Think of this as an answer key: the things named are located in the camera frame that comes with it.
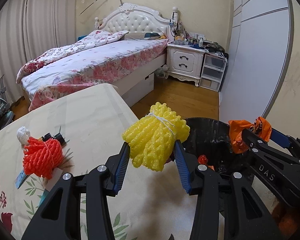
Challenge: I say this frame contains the cluster of small bottles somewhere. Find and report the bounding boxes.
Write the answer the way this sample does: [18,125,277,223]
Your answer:
[174,29,205,47]

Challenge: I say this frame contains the floral bed sheet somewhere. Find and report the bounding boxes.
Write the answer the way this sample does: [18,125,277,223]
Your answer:
[21,39,170,112]

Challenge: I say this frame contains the clear plastic bag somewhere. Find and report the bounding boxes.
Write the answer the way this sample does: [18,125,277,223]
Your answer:
[156,65,170,78]

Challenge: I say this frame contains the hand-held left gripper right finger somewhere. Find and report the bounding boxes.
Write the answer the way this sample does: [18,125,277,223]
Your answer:
[172,140,275,240]

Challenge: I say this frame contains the red foam fruit net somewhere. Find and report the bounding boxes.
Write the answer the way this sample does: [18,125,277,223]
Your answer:
[22,136,63,180]

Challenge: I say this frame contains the light blue paper packet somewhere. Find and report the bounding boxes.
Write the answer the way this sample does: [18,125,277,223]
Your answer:
[15,169,28,189]

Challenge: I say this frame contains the white bed with tufted headboard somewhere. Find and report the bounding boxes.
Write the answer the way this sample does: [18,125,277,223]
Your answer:
[16,2,170,112]

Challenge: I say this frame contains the white sliding wardrobe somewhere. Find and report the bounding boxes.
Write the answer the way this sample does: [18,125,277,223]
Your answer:
[219,0,294,128]

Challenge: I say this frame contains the white nightstand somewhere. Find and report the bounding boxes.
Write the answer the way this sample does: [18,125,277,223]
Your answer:
[166,42,206,87]

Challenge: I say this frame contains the clear plastic drawer unit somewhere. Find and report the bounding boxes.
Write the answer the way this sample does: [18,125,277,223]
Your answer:
[199,52,228,92]

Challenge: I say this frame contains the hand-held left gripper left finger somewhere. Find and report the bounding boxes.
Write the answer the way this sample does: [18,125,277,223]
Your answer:
[21,142,130,240]

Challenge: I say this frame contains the grey office chair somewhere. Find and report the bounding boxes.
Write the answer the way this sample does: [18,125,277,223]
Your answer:
[0,75,15,137]

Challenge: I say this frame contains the beige window curtain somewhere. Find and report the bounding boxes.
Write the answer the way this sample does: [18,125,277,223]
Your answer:
[26,0,77,55]
[0,0,28,105]

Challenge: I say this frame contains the white paper ball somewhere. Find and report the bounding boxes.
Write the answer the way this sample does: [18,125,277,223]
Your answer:
[17,127,31,145]

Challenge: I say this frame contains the trash bin with black bag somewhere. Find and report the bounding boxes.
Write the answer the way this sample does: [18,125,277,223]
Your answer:
[181,117,258,188]

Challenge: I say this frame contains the floral quilt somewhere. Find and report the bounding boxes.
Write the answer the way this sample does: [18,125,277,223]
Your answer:
[16,30,129,83]

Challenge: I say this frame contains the beige floral tablecloth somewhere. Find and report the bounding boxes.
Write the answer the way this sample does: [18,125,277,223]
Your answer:
[0,83,225,240]

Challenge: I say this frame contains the thin metal pole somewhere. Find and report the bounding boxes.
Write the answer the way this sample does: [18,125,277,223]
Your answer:
[80,0,123,15]

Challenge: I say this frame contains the yellow foam fruit net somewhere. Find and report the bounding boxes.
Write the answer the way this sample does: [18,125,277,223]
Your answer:
[122,102,190,172]

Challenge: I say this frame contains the orange plastic bag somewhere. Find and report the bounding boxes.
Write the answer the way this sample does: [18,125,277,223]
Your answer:
[228,116,272,155]

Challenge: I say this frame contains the beige pillow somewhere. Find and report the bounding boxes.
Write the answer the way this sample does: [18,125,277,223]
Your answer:
[121,31,169,40]

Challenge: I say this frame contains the dark cloth pile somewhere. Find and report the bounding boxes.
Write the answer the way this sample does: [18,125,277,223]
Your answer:
[205,41,229,55]

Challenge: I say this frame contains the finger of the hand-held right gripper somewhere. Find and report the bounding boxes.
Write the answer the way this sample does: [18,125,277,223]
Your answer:
[270,127,300,157]
[241,128,300,167]

